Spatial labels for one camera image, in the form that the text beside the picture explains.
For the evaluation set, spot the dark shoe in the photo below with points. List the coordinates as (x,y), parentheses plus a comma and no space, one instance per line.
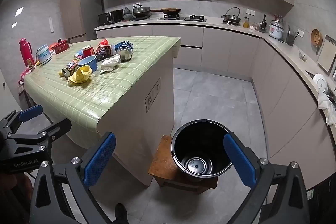
(121,213)

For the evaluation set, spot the yellow black drink can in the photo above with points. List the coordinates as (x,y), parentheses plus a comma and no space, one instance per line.
(68,69)

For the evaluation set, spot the dark patterned snack bag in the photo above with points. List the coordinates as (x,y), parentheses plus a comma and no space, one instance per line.
(103,53)

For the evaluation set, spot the small blue white cup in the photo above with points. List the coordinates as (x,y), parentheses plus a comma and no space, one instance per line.
(78,53)

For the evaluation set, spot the white blue lidded pot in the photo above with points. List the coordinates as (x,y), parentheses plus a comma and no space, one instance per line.
(43,55)

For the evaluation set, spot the white wall socket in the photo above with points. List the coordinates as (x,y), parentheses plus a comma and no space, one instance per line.
(136,6)
(250,12)

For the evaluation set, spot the beige lower kitchen cabinets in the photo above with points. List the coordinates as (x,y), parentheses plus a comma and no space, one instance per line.
(275,82)

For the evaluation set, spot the red small box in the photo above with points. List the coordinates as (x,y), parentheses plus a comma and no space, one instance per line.
(30,63)

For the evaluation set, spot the pale cutting board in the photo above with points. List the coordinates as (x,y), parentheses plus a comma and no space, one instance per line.
(326,53)

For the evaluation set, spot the white plates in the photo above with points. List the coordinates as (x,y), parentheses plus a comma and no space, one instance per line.
(320,83)

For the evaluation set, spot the yellow cloth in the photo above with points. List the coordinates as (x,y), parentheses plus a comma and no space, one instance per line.
(80,75)

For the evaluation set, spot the round bamboo colander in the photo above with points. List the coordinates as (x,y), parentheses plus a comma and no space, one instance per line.
(316,37)

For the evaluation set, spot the black plastic bucket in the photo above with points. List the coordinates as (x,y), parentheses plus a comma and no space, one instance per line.
(195,145)

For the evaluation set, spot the small glass jar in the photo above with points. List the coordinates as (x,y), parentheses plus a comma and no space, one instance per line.
(253,27)

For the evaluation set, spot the small white mortar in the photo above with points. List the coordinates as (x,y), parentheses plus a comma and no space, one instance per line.
(304,57)

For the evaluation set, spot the dark glass bottle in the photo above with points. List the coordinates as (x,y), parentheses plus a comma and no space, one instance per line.
(263,23)

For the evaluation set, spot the yellow oil bottle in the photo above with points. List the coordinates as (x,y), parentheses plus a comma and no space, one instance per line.
(246,22)

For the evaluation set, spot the black microwave oven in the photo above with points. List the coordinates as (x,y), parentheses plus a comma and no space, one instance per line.
(111,16)

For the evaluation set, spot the red paper cup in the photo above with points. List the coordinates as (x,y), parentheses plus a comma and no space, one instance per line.
(88,50)

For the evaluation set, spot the white plastic bag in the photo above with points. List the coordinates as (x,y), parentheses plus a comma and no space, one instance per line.
(110,63)

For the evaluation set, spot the red cooking pot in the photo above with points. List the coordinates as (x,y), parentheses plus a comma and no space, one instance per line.
(61,46)

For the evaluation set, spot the red thermos jug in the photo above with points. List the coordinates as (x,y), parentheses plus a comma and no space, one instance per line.
(25,52)

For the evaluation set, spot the white rice cooker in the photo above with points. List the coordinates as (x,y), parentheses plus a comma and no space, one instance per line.
(276,29)

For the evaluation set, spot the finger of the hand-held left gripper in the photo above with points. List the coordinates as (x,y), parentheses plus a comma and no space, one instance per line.
(56,127)
(31,111)

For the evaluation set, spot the grey green teapot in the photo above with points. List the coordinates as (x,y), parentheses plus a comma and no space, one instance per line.
(127,15)

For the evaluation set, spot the light blue bowl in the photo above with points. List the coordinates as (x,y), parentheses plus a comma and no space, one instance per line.
(88,62)

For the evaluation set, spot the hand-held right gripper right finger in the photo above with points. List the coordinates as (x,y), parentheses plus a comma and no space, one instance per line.
(240,161)

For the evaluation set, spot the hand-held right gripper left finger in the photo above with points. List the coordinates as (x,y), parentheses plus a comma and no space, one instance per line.
(101,158)

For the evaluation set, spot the island wall socket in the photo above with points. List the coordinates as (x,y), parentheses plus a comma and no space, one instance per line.
(152,95)

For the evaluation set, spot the beige refrigerator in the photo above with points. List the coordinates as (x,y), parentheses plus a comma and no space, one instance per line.
(76,14)

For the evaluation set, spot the beige kitchen island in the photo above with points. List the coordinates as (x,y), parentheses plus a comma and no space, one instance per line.
(155,87)

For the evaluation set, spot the grey pot with lid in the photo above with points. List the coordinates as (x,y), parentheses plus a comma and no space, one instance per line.
(141,11)

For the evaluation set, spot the large silver tin can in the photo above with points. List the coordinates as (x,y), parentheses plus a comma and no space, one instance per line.
(124,53)

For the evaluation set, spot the white dish towel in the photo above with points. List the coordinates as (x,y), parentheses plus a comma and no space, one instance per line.
(326,106)

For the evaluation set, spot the red plastic bag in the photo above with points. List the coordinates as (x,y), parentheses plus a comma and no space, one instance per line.
(103,42)

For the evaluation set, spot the brown wooden stool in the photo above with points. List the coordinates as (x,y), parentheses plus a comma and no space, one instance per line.
(162,161)

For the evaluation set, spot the black gas stove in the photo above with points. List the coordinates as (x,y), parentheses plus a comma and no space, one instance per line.
(181,18)

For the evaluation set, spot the black utensil holder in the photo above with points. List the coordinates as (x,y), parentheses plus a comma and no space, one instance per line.
(290,39)

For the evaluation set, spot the white small carton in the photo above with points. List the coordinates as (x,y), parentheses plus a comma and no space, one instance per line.
(113,48)

